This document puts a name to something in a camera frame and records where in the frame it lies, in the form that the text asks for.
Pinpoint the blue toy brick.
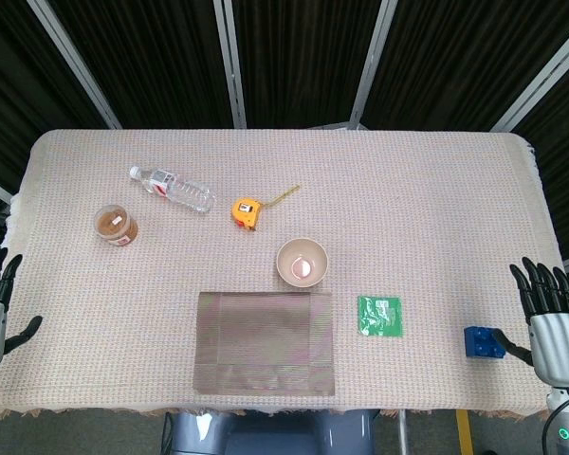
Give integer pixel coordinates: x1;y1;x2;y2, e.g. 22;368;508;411
463;325;506;360

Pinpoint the brown woven placemat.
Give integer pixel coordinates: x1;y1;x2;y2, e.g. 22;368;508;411
193;291;337;395

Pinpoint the yellow tape measure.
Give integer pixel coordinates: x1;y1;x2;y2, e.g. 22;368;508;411
230;183;301;232

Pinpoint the clear jar of rubber bands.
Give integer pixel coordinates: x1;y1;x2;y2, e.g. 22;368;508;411
93;204;139;248

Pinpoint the white partition post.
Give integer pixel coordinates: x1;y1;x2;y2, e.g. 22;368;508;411
27;0;123;130
211;0;248;130
488;21;569;133
349;0;400;128

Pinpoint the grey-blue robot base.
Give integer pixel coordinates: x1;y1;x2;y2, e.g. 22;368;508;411
163;409;378;455

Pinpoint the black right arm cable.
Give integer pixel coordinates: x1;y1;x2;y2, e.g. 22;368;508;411
541;389;569;455

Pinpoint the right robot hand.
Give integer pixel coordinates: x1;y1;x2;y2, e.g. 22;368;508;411
491;256;569;389

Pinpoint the metal table leg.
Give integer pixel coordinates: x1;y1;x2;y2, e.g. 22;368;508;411
396;410;410;455

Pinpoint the light brown bowl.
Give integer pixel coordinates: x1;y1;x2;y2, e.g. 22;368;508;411
276;237;330;288

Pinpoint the green foil packet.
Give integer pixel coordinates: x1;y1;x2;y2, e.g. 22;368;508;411
357;295;404;338

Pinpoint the clear plastic water bottle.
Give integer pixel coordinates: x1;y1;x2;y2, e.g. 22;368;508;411
128;165;217;214

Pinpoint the pink woven tablecloth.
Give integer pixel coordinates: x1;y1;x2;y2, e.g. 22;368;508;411
0;128;564;421

